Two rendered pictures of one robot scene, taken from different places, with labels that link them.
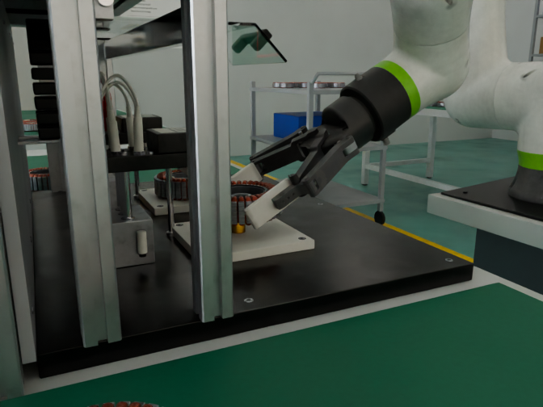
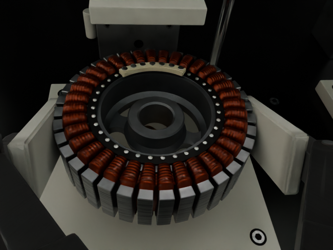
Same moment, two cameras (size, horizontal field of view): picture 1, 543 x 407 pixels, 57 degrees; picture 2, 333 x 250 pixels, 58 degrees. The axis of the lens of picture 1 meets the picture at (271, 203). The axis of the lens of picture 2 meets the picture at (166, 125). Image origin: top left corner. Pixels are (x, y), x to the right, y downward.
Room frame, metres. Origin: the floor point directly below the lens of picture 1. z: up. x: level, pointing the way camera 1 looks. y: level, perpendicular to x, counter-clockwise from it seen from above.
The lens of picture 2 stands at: (0.68, -0.07, 0.96)
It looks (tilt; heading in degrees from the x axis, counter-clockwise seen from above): 50 degrees down; 104
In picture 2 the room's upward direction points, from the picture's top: 7 degrees clockwise
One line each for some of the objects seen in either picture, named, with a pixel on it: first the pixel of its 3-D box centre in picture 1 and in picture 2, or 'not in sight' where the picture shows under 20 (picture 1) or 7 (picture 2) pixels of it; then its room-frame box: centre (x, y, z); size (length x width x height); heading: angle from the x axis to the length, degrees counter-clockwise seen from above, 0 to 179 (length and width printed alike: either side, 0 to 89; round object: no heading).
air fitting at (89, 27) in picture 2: (141, 243); (90, 26); (0.54, 0.15, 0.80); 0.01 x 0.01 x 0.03; 25
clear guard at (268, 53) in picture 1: (170, 44); not in sight; (0.89, 0.17, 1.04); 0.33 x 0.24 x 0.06; 115
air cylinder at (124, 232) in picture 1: (126, 234); (137, 21); (0.58, 0.18, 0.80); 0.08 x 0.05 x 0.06; 25
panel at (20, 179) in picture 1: (14, 127); not in sight; (0.64, 0.33, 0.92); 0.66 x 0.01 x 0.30; 25
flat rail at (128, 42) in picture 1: (132, 43); not in sight; (0.71, 0.19, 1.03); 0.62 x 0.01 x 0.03; 25
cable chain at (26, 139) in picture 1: (35, 81); not in sight; (0.57, 0.26, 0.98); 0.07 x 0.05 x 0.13; 25
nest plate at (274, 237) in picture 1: (237, 235); (146, 158); (0.64, 0.04, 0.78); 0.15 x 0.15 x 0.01; 25
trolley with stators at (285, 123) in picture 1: (315, 146); not in sight; (3.51, -0.31, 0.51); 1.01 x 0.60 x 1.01; 25
